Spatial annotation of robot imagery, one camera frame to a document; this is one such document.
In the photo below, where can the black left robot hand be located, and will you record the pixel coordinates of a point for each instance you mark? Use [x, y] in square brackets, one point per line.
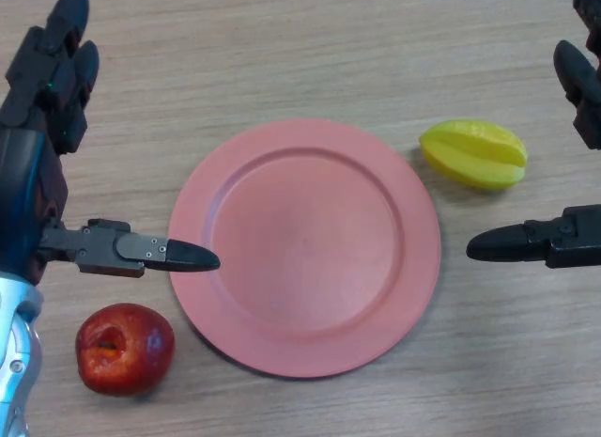
[28, 174]

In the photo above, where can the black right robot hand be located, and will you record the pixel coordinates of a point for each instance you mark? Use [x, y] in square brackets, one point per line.
[577, 239]

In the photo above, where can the yellow starfruit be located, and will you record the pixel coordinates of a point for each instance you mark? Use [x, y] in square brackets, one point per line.
[469, 155]

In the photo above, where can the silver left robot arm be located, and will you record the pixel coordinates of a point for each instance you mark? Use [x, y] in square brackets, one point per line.
[19, 362]

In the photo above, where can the pink round plate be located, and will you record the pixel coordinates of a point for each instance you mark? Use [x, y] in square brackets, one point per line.
[305, 249]

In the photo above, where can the red apple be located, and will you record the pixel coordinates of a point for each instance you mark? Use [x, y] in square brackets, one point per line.
[124, 352]

